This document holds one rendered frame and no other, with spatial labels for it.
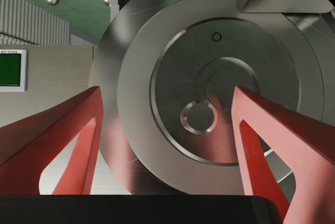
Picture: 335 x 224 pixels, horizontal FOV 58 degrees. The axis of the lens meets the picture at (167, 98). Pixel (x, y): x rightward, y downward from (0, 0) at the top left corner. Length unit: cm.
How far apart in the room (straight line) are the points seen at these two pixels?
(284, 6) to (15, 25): 344
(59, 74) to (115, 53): 37
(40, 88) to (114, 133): 38
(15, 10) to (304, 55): 349
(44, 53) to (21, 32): 306
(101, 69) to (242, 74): 8
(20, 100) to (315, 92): 47
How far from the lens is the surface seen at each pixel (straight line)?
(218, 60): 16
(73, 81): 53
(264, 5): 17
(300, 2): 17
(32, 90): 55
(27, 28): 368
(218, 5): 18
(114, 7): 19
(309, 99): 18
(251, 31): 16
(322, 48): 19
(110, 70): 17
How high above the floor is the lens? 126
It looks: 4 degrees down
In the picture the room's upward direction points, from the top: 179 degrees counter-clockwise
